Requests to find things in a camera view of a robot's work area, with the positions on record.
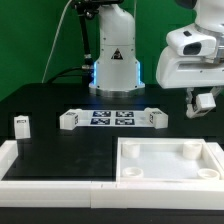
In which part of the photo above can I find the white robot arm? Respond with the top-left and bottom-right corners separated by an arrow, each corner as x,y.
89,0 -> 224,118

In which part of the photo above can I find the white square tabletop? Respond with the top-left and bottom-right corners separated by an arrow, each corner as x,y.
116,138 -> 224,182

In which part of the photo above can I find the grey cable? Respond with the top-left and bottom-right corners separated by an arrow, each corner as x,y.
41,0 -> 73,84

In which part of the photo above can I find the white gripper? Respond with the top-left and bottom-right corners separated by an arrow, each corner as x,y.
156,47 -> 224,118

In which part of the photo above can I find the white left fence rail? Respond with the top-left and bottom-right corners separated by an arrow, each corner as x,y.
0,140 -> 18,181

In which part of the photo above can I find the black cable bundle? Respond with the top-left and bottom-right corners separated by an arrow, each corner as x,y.
46,66 -> 93,84

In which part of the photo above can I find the white right fence rail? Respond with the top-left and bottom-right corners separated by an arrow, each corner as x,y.
208,142 -> 224,169

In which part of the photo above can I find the marker tag sheet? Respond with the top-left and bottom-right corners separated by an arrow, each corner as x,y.
78,110 -> 152,127

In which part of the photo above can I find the white front fence rail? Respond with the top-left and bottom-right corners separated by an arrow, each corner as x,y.
0,181 -> 224,210

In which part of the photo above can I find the white fence rail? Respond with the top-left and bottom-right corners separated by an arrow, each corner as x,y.
0,140 -> 18,181
0,181 -> 224,210
208,142 -> 224,169

